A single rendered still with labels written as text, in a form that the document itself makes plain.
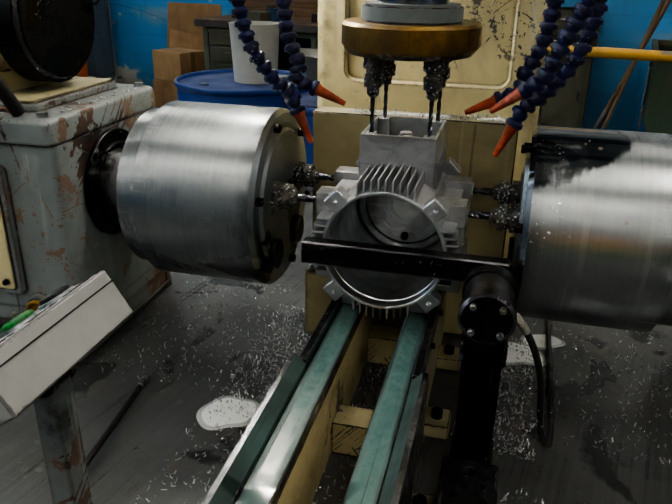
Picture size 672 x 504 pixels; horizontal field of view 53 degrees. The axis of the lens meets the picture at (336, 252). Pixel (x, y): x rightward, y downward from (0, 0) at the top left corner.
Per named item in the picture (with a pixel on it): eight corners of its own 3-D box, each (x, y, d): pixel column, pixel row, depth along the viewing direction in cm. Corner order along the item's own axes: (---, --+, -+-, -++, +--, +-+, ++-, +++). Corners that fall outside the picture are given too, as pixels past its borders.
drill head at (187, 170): (131, 225, 120) (115, 81, 110) (331, 248, 112) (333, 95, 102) (41, 285, 98) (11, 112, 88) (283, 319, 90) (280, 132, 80)
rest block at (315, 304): (314, 315, 115) (314, 250, 110) (354, 320, 113) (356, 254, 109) (304, 332, 110) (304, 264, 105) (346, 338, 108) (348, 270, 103)
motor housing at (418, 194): (344, 253, 109) (347, 136, 102) (464, 267, 105) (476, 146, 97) (309, 310, 91) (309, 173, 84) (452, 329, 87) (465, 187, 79)
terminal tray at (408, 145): (373, 162, 102) (375, 115, 99) (445, 168, 100) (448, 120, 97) (356, 186, 91) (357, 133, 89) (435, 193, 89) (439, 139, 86)
